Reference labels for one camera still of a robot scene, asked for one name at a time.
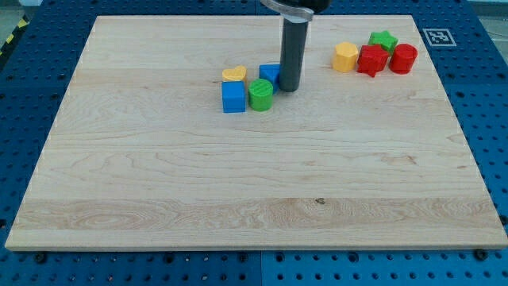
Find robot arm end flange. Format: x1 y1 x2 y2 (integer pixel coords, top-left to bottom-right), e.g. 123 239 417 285
260 0 332 23

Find yellow hexagon block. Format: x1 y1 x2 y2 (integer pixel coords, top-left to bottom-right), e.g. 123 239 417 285
332 42 359 72

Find red star block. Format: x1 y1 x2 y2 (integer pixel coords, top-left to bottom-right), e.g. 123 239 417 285
357 44 390 77

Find green star block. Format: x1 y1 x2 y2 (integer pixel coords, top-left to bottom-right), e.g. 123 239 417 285
368 30 398 55

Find green cylinder block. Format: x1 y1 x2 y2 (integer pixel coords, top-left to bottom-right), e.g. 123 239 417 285
248 79 273 111

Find blue cube block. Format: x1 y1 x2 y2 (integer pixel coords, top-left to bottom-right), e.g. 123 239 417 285
221 81 246 113

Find yellow heart block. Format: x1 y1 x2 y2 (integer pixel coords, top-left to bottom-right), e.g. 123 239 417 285
221 65 248 82

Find blue pentagon block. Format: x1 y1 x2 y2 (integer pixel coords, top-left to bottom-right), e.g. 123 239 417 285
259 64 280 94

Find wooden board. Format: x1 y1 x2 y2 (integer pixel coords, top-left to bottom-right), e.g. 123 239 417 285
6 15 507 252

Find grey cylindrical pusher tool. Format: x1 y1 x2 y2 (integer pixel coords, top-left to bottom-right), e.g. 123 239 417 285
279 17 308 92

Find red cylinder block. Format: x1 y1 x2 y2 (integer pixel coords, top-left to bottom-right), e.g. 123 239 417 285
389 44 418 75

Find fiducial marker tag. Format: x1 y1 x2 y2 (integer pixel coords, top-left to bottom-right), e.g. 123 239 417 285
423 28 456 47

